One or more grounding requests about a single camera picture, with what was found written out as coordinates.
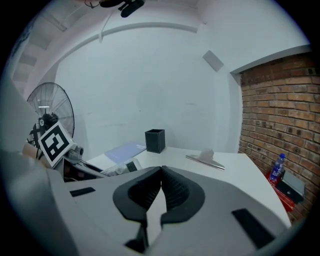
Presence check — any person's left forearm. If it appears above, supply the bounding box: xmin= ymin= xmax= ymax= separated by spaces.
xmin=21 ymin=142 xmax=51 ymax=169

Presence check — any black standing fan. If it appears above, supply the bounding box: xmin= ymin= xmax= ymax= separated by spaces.
xmin=26 ymin=82 xmax=75 ymax=161

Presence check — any grey wall box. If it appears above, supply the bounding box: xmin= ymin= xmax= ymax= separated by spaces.
xmin=202 ymin=49 xmax=225 ymax=73

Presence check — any pale purple folder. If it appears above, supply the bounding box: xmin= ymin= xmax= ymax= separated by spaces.
xmin=104 ymin=140 xmax=147 ymax=166

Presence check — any grey and black holder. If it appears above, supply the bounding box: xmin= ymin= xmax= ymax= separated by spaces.
xmin=276 ymin=171 xmax=306 ymax=205

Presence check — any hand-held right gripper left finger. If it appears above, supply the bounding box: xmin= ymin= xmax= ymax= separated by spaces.
xmin=64 ymin=165 xmax=161 ymax=256

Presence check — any blue water bottle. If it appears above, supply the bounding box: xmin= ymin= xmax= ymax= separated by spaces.
xmin=268 ymin=153 xmax=286 ymax=185

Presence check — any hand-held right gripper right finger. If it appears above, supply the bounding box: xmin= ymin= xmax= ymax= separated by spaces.
xmin=149 ymin=164 xmax=293 ymax=256

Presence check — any black pen holder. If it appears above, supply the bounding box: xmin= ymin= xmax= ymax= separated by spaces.
xmin=144 ymin=128 xmax=166 ymax=154

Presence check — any black head camera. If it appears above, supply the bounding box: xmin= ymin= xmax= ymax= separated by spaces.
xmin=99 ymin=0 xmax=146 ymax=19

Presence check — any red box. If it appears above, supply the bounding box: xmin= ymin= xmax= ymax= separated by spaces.
xmin=264 ymin=171 xmax=297 ymax=214

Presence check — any large metal clip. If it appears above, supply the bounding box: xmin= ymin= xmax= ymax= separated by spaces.
xmin=185 ymin=148 xmax=226 ymax=171

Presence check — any person's white printed shirt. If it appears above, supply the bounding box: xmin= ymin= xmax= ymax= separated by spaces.
xmin=0 ymin=14 xmax=82 ymax=256

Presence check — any white wall conduit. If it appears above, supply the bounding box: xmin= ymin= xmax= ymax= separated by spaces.
xmin=57 ymin=21 xmax=200 ymax=63

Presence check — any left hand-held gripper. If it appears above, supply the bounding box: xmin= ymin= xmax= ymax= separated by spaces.
xmin=36 ymin=120 xmax=110 ymax=183

